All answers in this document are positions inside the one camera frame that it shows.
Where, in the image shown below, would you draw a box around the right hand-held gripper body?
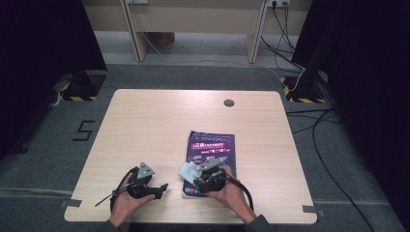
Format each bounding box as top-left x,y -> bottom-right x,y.
193,158 -> 227,194

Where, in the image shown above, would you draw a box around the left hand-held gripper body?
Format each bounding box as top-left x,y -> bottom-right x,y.
126,161 -> 159,199

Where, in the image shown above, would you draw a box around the illustrated blue magazine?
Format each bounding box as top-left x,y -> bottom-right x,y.
182,130 -> 238,199

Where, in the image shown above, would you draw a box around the person's right hand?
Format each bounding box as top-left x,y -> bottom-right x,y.
206,165 -> 257,225

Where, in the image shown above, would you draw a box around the person's left hand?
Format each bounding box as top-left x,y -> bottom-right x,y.
109,172 -> 157,228

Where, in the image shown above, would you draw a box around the grey tape strip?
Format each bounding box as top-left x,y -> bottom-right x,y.
302,204 -> 326,218
60,198 -> 83,209

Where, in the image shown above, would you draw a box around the black stand base hazard tape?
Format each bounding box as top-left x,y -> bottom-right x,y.
279,69 -> 328,104
59,70 -> 107,102

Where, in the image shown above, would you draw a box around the brown cardboard box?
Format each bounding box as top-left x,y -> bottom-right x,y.
146,32 -> 176,49

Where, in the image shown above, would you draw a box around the black curtain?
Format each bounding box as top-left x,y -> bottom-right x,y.
291,0 -> 410,223
0,0 -> 108,160

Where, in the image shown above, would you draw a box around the thin grey cable tie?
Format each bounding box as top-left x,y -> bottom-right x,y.
94,189 -> 122,208

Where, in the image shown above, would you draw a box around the black floor cables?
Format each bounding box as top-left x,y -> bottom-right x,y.
285,107 -> 376,232

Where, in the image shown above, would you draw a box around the long white floor cable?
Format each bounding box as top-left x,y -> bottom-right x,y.
139,31 -> 286,83

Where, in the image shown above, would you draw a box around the short white cable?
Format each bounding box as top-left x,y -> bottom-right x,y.
289,67 -> 307,92

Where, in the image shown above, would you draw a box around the black cables from socket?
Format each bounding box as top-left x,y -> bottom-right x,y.
260,3 -> 306,72

